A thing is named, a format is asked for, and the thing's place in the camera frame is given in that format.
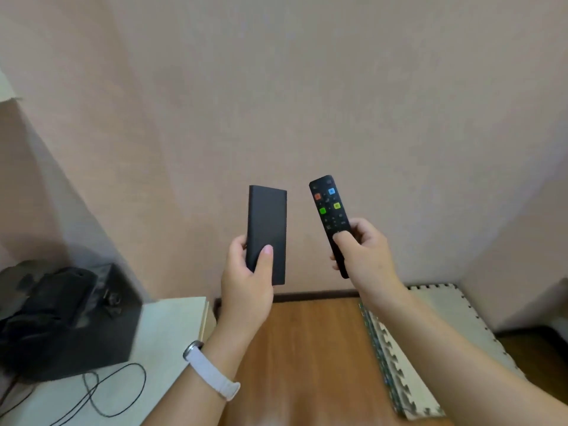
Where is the person's left hand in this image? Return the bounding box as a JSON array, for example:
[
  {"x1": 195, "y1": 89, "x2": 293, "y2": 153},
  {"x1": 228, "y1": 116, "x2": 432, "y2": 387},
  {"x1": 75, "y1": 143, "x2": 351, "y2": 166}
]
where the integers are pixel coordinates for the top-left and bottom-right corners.
[{"x1": 216, "y1": 235, "x2": 274, "y2": 341}]

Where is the black power bank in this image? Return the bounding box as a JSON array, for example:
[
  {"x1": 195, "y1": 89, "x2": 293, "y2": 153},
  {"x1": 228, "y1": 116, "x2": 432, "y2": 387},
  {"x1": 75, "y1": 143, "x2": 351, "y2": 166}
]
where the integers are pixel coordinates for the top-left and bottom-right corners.
[{"x1": 246, "y1": 185, "x2": 288, "y2": 286}]

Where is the black cable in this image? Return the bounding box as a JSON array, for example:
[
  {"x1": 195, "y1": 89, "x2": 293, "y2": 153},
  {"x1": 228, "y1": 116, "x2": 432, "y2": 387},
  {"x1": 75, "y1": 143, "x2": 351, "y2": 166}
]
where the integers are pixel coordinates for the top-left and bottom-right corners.
[{"x1": 0, "y1": 363, "x2": 147, "y2": 426}]

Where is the white cabinet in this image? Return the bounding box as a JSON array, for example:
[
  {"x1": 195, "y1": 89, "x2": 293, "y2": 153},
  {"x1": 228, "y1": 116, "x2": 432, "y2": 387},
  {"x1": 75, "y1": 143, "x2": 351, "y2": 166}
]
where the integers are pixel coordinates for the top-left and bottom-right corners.
[{"x1": 0, "y1": 297, "x2": 217, "y2": 426}]

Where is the stack of foam puzzle mats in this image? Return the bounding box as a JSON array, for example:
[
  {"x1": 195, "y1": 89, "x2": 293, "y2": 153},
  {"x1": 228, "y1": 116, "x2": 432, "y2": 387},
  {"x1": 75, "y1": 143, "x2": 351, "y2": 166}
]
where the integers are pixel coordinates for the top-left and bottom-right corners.
[{"x1": 359, "y1": 283, "x2": 526, "y2": 421}]

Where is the black remote control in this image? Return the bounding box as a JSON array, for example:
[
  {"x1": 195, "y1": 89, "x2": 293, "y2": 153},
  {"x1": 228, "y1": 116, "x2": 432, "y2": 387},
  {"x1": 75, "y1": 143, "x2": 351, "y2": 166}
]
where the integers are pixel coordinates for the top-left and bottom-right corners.
[{"x1": 309, "y1": 175, "x2": 354, "y2": 279}]

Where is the black box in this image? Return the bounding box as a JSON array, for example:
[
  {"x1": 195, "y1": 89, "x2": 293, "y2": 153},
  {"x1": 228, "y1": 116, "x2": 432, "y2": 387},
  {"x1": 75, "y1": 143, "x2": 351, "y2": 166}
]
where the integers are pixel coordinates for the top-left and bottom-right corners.
[{"x1": 9, "y1": 262, "x2": 143, "y2": 383}]

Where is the person's right hand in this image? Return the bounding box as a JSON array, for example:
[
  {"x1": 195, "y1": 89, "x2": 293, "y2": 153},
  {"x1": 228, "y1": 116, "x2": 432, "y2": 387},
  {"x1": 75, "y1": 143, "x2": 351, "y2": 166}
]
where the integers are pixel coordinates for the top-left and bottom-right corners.
[{"x1": 330, "y1": 217, "x2": 406, "y2": 316}]

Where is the person's right forearm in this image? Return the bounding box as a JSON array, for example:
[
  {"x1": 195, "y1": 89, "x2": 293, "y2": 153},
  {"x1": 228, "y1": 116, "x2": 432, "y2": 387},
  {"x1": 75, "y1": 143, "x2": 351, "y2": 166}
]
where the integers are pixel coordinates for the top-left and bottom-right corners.
[{"x1": 364, "y1": 284, "x2": 568, "y2": 426}]

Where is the white wristband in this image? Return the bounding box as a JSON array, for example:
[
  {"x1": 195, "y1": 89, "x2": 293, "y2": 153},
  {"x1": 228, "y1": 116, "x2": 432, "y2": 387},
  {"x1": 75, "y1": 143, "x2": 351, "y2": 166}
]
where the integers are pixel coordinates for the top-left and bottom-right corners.
[{"x1": 183, "y1": 341, "x2": 241, "y2": 402}]

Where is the person's left forearm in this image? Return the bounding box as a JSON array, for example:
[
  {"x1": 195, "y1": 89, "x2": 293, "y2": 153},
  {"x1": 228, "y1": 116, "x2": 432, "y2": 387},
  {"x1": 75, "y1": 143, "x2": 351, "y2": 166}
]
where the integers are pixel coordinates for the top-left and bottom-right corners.
[{"x1": 149, "y1": 326, "x2": 256, "y2": 426}]

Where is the black bag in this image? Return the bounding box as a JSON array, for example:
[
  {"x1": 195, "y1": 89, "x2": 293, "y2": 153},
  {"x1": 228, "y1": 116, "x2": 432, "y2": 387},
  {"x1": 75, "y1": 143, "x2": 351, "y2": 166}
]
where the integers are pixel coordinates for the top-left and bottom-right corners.
[{"x1": 0, "y1": 260, "x2": 99, "y2": 361}]

